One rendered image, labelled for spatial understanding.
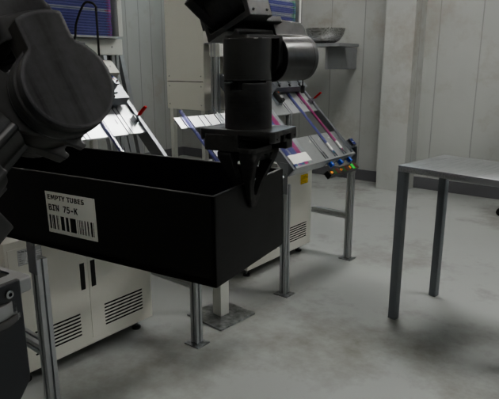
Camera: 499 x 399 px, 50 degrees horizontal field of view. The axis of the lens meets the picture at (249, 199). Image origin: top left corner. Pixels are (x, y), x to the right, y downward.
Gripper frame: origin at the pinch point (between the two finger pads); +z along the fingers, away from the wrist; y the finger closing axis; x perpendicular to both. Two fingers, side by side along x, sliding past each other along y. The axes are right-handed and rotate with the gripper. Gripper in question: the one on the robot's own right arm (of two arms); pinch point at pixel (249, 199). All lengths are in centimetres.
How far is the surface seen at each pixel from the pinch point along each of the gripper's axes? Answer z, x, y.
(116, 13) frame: -37, -131, 144
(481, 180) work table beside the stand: 34, -185, -6
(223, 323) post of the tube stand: 111, -146, 102
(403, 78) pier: 5, -483, 107
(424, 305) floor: 114, -220, 20
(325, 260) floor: 114, -256, 92
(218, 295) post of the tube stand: 100, -152, 109
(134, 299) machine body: 93, -116, 132
